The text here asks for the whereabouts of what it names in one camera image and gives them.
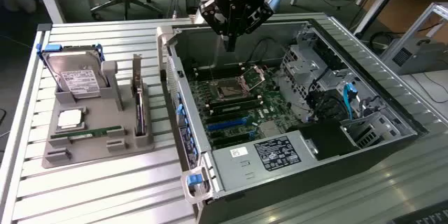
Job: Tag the graphics card with metal bracket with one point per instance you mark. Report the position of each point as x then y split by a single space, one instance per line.
140 103

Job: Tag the thin metal locking lever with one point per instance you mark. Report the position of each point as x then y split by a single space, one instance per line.
212 73

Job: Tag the metal socket cover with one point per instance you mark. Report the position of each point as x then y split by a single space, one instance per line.
253 77

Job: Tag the black office chair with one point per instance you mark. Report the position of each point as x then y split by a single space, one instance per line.
127 3

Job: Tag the silver metal disk bay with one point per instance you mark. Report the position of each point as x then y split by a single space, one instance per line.
300 72

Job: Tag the CPU socket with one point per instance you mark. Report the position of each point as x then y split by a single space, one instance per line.
229 90

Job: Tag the green motherboard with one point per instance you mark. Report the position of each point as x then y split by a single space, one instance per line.
272 103

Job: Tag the black stand pole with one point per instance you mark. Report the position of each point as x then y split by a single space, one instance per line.
384 1

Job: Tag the black RAM stick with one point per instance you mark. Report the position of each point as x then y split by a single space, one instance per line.
231 108

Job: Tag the small blue slot clip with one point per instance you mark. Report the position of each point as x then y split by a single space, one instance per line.
180 109

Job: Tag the black expansion slot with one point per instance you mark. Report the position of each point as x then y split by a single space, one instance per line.
231 140
224 118

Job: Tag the blue expansion slot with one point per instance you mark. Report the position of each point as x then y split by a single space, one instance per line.
225 125

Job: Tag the hard disk in blue carrier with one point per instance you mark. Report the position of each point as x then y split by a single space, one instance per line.
75 64

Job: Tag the silver chipset heatsink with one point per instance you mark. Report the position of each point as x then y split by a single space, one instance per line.
271 129

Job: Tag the grey computer tower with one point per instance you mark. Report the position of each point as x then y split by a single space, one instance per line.
420 56

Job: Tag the grey plastic parts rack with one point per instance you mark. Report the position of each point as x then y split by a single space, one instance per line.
97 119

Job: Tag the silver CPU chip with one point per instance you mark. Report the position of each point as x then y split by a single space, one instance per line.
69 119

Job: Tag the green RAM stick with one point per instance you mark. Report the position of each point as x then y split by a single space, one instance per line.
84 132

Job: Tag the grey power supply with label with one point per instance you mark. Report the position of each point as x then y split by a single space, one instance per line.
237 171

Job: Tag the blue case latch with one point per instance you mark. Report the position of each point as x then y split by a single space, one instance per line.
193 180

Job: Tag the open black PC case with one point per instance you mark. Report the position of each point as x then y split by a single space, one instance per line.
244 205

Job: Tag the black keyboard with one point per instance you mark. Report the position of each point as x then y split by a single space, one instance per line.
427 218

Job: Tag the aluminium profile frame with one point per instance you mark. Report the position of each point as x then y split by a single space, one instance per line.
437 9

